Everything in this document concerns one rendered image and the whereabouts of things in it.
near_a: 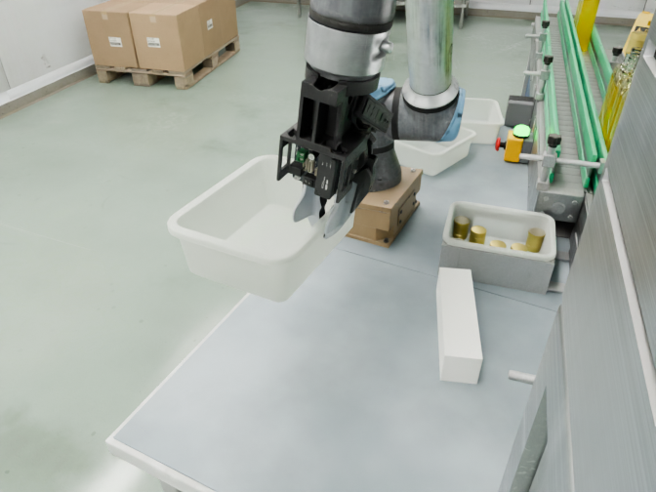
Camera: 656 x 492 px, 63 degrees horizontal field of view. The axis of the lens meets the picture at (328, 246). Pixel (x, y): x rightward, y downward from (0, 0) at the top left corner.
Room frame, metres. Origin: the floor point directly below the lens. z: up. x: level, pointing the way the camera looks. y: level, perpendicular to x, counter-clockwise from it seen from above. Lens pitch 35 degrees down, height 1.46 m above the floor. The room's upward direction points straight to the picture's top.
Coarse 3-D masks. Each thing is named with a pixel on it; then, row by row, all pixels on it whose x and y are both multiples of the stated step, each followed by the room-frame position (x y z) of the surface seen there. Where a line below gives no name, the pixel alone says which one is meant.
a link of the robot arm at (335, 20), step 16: (320, 0) 0.48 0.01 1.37; (336, 0) 0.47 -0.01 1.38; (352, 0) 0.47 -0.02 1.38; (368, 0) 0.47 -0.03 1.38; (384, 0) 0.48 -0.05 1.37; (320, 16) 0.48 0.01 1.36; (336, 16) 0.47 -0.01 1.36; (352, 16) 0.47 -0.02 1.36; (368, 16) 0.47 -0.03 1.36; (384, 16) 0.48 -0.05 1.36; (368, 32) 0.47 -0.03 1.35
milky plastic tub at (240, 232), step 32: (256, 160) 0.69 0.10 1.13; (224, 192) 0.61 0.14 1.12; (256, 192) 0.67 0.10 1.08; (288, 192) 0.68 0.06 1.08; (192, 224) 0.56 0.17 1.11; (224, 224) 0.60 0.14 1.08; (256, 224) 0.63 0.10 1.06; (288, 224) 0.63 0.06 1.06; (320, 224) 0.52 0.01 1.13; (352, 224) 0.62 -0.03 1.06; (192, 256) 0.52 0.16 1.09; (224, 256) 0.49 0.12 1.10; (256, 256) 0.46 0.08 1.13; (288, 256) 0.46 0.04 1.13; (320, 256) 0.54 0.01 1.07; (256, 288) 0.48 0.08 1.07; (288, 288) 0.47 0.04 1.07
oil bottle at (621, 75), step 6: (618, 72) 1.22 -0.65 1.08; (624, 72) 1.20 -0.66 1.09; (630, 72) 1.19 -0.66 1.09; (618, 78) 1.19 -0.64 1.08; (624, 78) 1.18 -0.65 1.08; (612, 84) 1.22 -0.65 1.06; (618, 84) 1.18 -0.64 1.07; (612, 90) 1.20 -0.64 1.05; (612, 96) 1.19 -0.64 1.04; (606, 102) 1.22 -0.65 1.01; (612, 102) 1.18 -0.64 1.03; (606, 108) 1.20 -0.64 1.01; (606, 114) 1.19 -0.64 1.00; (600, 120) 1.22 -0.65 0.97; (606, 120) 1.18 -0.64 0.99; (600, 126) 1.21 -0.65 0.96
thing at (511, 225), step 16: (464, 208) 1.05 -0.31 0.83; (480, 208) 1.04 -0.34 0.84; (496, 208) 1.03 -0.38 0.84; (448, 224) 0.97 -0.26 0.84; (480, 224) 1.03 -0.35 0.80; (496, 224) 1.03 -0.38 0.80; (512, 224) 1.02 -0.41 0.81; (528, 224) 1.01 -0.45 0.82; (544, 224) 0.99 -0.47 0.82; (448, 240) 0.91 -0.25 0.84; (464, 240) 1.01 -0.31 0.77; (512, 240) 1.01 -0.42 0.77; (544, 240) 0.96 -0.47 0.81; (528, 256) 0.85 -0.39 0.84; (544, 256) 0.85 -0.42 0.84
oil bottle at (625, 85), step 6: (624, 84) 1.14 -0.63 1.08; (630, 84) 1.13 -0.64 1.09; (618, 90) 1.16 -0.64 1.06; (624, 90) 1.13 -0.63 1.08; (618, 96) 1.14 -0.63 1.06; (618, 102) 1.13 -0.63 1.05; (612, 108) 1.16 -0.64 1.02; (612, 114) 1.14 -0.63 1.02; (612, 120) 1.13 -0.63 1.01; (606, 126) 1.16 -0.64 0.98; (606, 132) 1.14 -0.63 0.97; (606, 138) 1.13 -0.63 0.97
